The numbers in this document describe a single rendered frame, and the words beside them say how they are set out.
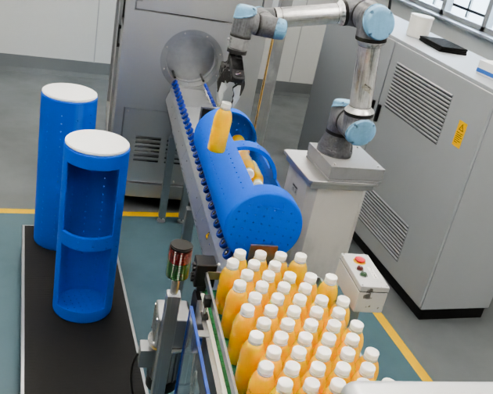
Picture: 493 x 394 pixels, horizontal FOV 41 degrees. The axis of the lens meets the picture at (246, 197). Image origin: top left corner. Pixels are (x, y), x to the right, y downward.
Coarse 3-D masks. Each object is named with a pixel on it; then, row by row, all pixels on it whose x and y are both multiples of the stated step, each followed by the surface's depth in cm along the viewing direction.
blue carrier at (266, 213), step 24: (240, 120) 302; (240, 144) 259; (216, 168) 253; (240, 168) 241; (264, 168) 282; (216, 192) 243; (240, 192) 227; (264, 192) 223; (288, 192) 231; (240, 216) 225; (264, 216) 227; (288, 216) 228; (240, 240) 229; (264, 240) 231; (288, 240) 233
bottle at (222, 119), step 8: (216, 112) 238; (224, 112) 236; (216, 120) 237; (224, 120) 236; (216, 128) 238; (224, 128) 237; (216, 136) 239; (224, 136) 239; (208, 144) 242; (216, 144) 240; (224, 144) 241; (216, 152) 241
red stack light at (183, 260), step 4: (168, 252) 177; (172, 252) 174; (176, 252) 174; (192, 252) 176; (168, 256) 176; (172, 256) 174; (176, 256) 174; (180, 256) 174; (184, 256) 174; (188, 256) 175; (172, 260) 175; (176, 260) 174; (180, 260) 174; (184, 260) 175; (188, 260) 176; (176, 264) 175; (180, 264) 175; (184, 264) 175
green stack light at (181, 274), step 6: (168, 264) 176; (174, 264) 175; (168, 270) 177; (174, 270) 176; (180, 270) 176; (186, 270) 177; (168, 276) 177; (174, 276) 176; (180, 276) 177; (186, 276) 178
